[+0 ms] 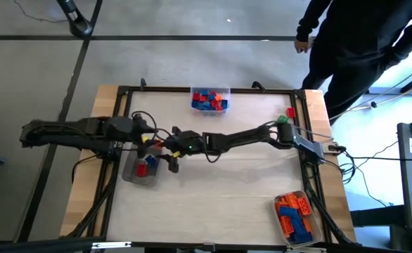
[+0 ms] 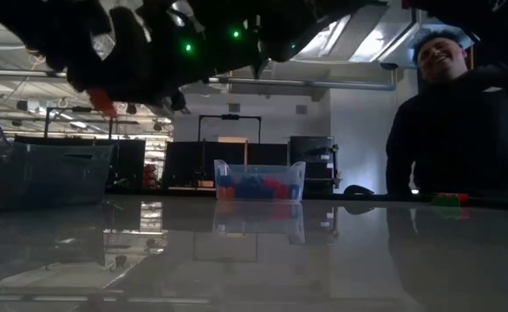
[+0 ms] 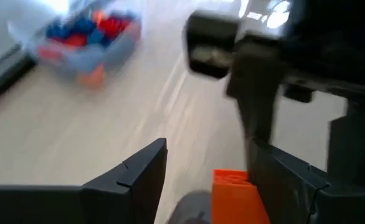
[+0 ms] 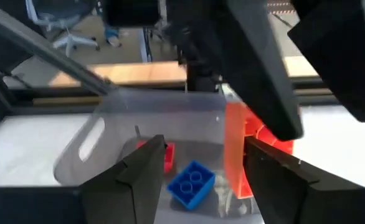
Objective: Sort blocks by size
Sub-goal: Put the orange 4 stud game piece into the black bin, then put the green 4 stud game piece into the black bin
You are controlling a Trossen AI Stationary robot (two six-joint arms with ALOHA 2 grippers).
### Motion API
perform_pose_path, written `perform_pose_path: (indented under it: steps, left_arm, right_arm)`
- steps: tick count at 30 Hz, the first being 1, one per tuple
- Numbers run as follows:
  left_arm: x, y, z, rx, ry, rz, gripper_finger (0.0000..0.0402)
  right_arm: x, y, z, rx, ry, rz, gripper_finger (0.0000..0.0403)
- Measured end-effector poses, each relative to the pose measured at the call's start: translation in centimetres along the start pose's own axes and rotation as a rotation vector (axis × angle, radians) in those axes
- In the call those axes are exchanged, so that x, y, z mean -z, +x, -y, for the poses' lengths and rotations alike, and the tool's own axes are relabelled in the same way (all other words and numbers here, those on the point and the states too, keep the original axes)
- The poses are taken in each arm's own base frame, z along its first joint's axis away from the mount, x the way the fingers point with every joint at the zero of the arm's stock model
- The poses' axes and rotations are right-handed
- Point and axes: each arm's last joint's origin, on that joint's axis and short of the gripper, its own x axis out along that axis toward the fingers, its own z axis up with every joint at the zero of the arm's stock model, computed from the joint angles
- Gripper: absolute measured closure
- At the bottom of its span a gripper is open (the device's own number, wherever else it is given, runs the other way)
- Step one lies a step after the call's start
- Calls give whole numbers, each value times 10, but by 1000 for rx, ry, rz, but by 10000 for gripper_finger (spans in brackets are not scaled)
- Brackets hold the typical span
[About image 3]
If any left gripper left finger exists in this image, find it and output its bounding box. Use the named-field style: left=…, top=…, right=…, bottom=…
left=0, top=138, right=168, bottom=224

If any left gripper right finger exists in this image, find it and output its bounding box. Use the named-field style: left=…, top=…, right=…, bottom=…
left=247, top=138, right=365, bottom=224

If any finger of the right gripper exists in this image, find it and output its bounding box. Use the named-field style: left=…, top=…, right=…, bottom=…
left=225, top=46, right=285, bottom=147
left=327, top=99, right=365, bottom=190

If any wide orange toy block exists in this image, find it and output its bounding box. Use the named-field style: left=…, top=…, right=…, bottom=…
left=212, top=169, right=271, bottom=224

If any small orange toy block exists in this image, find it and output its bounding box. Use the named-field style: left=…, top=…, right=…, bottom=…
left=78, top=63, right=105, bottom=90
left=92, top=11, right=107, bottom=22

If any small red toy block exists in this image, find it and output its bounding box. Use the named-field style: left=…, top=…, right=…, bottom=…
left=100, top=17, right=130, bottom=40
left=62, top=33, right=88, bottom=47

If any small blue toy block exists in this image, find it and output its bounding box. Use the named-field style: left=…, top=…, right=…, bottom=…
left=72, top=17, right=96, bottom=35
left=87, top=29, right=107, bottom=46
left=45, top=20, right=70, bottom=40

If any clear plastic bin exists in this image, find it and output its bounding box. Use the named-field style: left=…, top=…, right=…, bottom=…
left=7, top=0, right=143, bottom=91

